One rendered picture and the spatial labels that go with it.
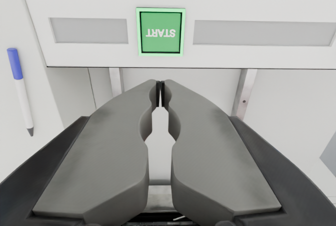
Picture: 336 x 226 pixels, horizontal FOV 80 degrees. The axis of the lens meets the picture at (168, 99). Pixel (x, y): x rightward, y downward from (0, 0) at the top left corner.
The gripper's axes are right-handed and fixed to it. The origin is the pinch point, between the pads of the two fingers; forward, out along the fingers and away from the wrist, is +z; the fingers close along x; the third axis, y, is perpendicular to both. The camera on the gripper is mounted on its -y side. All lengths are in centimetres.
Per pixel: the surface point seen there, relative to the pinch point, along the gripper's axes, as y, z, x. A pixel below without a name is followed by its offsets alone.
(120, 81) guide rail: 13.2, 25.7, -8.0
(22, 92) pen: 8.6, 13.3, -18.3
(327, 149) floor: 123, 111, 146
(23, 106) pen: 10.7, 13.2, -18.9
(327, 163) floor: 141, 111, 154
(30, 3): -2.1, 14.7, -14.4
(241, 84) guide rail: 14.5, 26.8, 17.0
